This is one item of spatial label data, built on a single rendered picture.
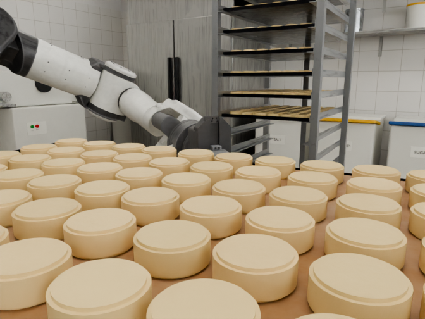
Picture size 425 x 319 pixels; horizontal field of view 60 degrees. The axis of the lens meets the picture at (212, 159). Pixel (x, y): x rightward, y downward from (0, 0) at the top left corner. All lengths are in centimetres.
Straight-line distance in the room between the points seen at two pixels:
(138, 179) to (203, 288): 22
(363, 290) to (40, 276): 16
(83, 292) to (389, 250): 17
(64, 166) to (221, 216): 24
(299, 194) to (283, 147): 347
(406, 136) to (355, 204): 321
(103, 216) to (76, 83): 65
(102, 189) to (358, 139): 332
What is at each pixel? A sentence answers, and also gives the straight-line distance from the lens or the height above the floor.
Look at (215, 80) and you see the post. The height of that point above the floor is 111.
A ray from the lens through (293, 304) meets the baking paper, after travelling 22.
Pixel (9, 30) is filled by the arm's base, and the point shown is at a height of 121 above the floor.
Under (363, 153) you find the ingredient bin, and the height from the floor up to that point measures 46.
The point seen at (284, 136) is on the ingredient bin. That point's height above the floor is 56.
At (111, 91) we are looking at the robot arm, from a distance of 90.
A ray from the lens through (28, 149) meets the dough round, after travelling 59.
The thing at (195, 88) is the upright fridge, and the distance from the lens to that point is 395.
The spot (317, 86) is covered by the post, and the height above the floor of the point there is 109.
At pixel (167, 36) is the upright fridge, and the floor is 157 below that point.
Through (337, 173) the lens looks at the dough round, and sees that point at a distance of 44.
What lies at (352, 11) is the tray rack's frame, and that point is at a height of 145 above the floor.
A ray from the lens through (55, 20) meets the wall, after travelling 527.
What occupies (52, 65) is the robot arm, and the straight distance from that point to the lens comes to 89.
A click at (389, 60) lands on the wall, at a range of 418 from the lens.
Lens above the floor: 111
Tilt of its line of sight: 12 degrees down
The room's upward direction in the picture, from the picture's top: straight up
